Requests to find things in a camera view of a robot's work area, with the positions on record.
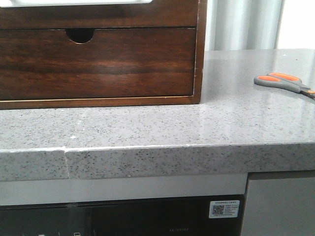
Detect dark wooden drawer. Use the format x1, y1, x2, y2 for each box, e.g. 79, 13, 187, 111
0, 28, 195, 100

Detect orange and grey scissors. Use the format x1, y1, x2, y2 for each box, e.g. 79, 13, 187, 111
253, 72, 315, 99

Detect dark wooden drawer cabinet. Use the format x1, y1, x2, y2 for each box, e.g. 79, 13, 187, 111
0, 0, 207, 109

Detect black built-in oven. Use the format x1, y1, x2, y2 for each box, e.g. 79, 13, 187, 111
0, 195, 244, 236

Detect white QR code sticker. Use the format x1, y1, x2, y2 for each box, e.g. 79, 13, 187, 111
209, 200, 240, 219

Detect white curtain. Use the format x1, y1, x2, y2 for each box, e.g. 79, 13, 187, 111
205, 0, 284, 51

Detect grey cabinet door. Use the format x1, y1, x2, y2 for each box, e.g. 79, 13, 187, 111
241, 171, 315, 236

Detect white tray on cabinet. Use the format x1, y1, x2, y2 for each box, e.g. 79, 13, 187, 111
0, 0, 152, 8

